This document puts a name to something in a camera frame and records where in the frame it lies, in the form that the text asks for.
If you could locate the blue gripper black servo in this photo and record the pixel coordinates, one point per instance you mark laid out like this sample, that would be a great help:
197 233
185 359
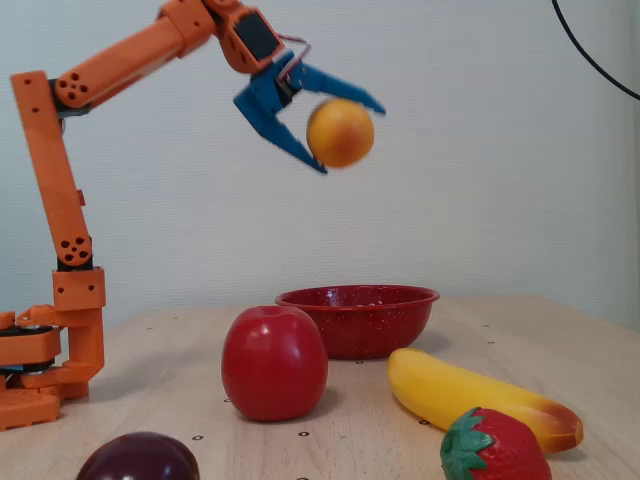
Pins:
264 100

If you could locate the yellow orange toy peach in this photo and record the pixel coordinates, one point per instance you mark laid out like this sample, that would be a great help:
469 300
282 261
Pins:
340 132

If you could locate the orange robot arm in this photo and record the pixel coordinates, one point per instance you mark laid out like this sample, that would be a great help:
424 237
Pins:
50 165

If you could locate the orange robot base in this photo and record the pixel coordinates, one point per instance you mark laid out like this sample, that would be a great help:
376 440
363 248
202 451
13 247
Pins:
80 320

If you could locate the red speckled enamel bowl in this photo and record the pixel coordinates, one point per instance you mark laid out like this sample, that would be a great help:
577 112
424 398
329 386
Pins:
370 320

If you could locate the red toy apple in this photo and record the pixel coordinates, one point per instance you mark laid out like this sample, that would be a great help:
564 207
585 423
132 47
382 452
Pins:
275 365

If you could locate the yellow toy banana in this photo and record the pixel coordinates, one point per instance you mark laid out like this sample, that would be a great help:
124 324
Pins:
470 395

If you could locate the red toy strawberry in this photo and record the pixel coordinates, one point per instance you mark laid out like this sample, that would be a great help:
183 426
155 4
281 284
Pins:
500 450

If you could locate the dark purple toy plum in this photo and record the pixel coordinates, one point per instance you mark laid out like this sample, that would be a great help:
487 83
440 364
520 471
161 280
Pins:
140 460

